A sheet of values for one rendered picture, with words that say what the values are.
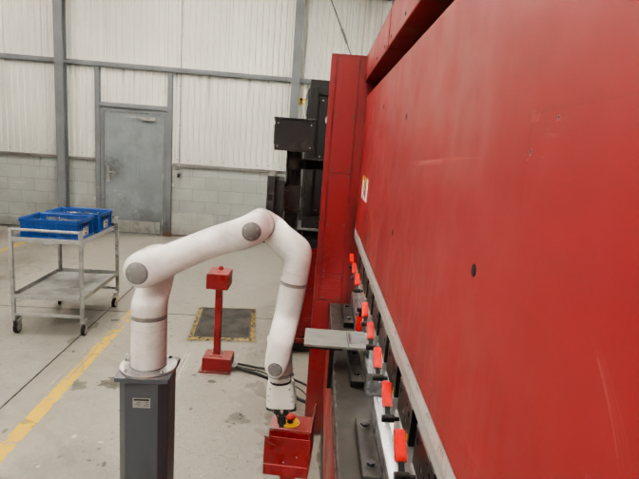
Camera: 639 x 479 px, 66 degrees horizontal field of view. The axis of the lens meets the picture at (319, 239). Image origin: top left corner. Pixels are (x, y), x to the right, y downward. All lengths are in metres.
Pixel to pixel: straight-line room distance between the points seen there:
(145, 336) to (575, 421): 1.46
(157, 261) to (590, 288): 1.36
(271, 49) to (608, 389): 8.62
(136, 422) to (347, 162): 1.74
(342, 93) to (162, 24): 6.62
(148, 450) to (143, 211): 7.51
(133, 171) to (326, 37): 4.04
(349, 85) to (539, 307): 2.41
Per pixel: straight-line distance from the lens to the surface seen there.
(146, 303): 1.71
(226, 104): 8.84
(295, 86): 8.60
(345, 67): 2.85
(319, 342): 2.06
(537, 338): 0.53
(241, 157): 8.81
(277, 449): 1.84
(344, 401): 1.91
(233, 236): 1.53
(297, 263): 1.56
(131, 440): 1.91
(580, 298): 0.47
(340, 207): 2.84
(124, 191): 9.24
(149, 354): 1.77
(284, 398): 1.76
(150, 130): 9.05
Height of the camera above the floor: 1.80
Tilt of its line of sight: 11 degrees down
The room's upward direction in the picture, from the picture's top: 4 degrees clockwise
